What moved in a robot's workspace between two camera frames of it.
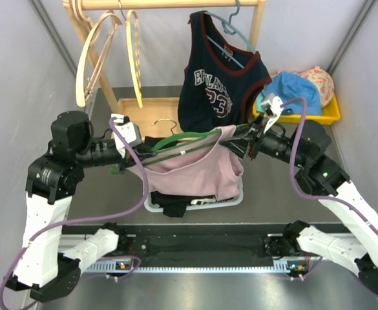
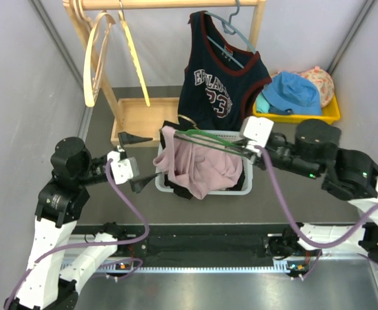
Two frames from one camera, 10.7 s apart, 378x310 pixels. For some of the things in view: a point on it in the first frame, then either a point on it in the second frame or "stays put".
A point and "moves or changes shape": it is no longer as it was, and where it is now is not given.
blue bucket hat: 289,86 stays put
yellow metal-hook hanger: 132,25 moves or changes shape
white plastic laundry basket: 149,206 to 245,189
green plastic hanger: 181,138 moves or changes shape
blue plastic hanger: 230,28 stays put
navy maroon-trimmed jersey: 222,74 stays put
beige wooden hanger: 100,63 moves or changes shape
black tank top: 150,141 to 167,124
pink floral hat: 324,82 stays put
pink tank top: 205,167 moves or changes shape
